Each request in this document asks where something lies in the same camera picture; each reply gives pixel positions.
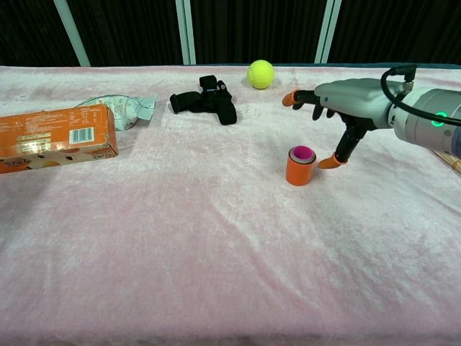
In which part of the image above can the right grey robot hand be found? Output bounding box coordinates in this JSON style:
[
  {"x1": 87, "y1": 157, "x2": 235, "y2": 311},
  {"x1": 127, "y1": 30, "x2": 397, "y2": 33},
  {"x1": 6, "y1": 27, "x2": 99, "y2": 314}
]
[{"x1": 282, "y1": 78, "x2": 398, "y2": 171}]

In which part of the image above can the pink plastic cup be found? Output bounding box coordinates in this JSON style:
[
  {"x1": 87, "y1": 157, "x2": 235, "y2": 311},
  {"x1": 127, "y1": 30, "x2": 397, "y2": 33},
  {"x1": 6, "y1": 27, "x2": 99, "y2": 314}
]
[{"x1": 291, "y1": 145, "x2": 314, "y2": 162}]

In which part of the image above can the orange plastic cup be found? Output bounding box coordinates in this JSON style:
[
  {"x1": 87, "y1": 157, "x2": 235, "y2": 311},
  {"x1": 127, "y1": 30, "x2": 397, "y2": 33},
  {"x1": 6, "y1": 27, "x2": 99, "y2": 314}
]
[{"x1": 285, "y1": 146, "x2": 318, "y2": 187}]

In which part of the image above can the yellow tennis ball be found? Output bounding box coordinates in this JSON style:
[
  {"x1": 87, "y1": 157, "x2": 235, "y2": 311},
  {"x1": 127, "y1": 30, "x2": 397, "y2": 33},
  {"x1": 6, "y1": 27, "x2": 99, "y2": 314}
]
[{"x1": 246, "y1": 59, "x2": 277, "y2": 90}]

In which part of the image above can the white snack bag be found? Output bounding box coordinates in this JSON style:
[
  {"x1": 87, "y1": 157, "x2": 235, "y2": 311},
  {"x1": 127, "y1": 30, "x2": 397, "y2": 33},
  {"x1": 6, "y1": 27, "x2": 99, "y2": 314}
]
[{"x1": 73, "y1": 93, "x2": 158, "y2": 132}]

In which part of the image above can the pink velvet table cloth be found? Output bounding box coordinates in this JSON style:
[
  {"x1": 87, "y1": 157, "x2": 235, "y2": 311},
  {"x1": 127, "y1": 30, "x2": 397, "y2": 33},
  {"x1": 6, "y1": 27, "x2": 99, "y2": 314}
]
[{"x1": 0, "y1": 64, "x2": 461, "y2": 346}]

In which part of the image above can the orange snack box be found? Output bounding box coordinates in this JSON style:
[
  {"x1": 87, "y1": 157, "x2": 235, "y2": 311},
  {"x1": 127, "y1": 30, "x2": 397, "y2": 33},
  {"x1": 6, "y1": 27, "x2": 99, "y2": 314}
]
[{"x1": 0, "y1": 104, "x2": 120, "y2": 175}]

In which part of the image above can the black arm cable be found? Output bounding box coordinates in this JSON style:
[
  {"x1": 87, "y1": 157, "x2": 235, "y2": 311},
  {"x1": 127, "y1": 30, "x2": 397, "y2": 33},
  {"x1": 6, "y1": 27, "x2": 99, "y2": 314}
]
[{"x1": 380, "y1": 63, "x2": 461, "y2": 128}]

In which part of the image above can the black strap wrist brace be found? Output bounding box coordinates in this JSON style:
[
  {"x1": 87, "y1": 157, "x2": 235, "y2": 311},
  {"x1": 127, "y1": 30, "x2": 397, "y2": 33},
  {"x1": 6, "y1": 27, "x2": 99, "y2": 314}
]
[{"x1": 169, "y1": 74, "x2": 238, "y2": 126}]

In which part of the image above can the double white frame post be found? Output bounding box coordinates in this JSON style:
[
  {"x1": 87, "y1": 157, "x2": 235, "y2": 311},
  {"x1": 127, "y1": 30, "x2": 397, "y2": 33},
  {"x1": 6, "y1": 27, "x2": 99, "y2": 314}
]
[{"x1": 174, "y1": 0, "x2": 197, "y2": 66}]

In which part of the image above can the slanted white frame post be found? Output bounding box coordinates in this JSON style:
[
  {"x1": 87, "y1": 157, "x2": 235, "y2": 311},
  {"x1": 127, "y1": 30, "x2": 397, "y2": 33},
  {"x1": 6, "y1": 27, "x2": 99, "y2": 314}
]
[{"x1": 53, "y1": 0, "x2": 91, "y2": 67}]

